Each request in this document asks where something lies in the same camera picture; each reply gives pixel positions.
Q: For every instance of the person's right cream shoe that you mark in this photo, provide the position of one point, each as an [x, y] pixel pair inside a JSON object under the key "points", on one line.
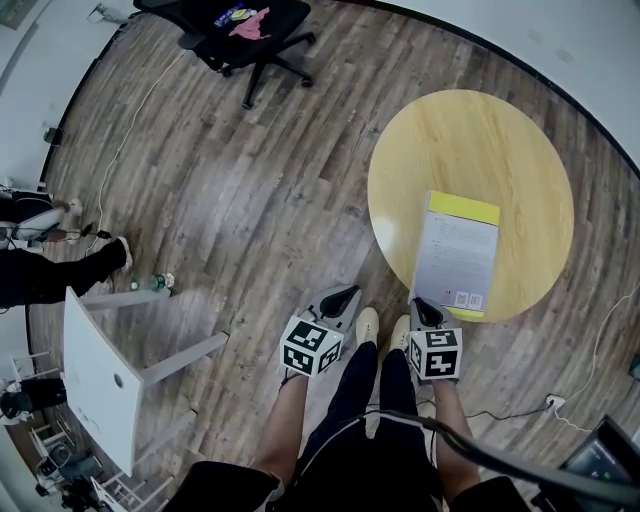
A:
{"points": [[401, 332]]}

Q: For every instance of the person's right forearm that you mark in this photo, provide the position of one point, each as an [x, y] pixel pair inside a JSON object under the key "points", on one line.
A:
{"points": [[452, 430]]}

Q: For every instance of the black wall adapter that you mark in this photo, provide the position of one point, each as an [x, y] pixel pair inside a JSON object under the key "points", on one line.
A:
{"points": [[52, 136]]}

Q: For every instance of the blue packet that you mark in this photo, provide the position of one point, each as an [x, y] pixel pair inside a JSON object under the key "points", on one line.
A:
{"points": [[223, 20]]}

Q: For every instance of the green plastic bottle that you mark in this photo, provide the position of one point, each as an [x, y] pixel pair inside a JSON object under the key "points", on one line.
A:
{"points": [[157, 283]]}

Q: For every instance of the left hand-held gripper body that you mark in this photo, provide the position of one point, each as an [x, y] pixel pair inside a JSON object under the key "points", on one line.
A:
{"points": [[312, 345]]}

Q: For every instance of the pink cloth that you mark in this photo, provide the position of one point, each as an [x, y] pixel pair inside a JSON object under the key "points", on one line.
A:
{"points": [[249, 25]]}

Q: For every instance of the black camera equipment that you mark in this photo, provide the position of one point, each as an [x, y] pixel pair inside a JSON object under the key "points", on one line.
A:
{"points": [[65, 470]]}

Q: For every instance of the person's cream shoe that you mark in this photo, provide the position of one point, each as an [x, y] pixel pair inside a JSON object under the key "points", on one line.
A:
{"points": [[367, 325], [401, 332]]}

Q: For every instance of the yellow round item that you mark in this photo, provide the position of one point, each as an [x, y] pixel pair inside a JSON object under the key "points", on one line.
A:
{"points": [[239, 12]]}

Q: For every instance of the person's left forearm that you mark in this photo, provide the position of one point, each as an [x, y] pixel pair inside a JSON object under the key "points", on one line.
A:
{"points": [[282, 425]]}

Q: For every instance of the black screen device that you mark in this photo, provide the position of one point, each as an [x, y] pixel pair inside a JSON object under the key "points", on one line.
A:
{"points": [[602, 457]]}

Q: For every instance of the white power socket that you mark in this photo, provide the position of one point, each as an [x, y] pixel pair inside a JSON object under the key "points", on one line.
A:
{"points": [[555, 401]]}

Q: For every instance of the black office chair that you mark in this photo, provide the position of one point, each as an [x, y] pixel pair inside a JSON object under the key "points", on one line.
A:
{"points": [[250, 47]]}

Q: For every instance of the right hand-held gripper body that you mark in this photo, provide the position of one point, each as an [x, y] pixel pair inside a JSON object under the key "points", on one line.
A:
{"points": [[435, 352]]}

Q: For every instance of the white desk with grey legs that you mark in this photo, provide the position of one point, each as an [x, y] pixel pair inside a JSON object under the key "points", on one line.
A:
{"points": [[102, 370]]}

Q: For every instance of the person's left cream shoe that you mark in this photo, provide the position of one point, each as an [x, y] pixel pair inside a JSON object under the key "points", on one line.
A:
{"points": [[367, 325]]}

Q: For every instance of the white and yellow book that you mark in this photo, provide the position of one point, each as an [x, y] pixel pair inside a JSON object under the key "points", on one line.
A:
{"points": [[457, 255]]}

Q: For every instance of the person's black shirt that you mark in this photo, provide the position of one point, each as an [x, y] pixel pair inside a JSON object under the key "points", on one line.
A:
{"points": [[225, 487]]}

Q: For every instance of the person's dark trousers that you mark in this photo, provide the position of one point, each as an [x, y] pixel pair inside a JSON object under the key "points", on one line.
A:
{"points": [[367, 440]]}

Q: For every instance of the round wooden table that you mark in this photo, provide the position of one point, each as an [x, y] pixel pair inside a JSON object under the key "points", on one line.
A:
{"points": [[470, 150]]}

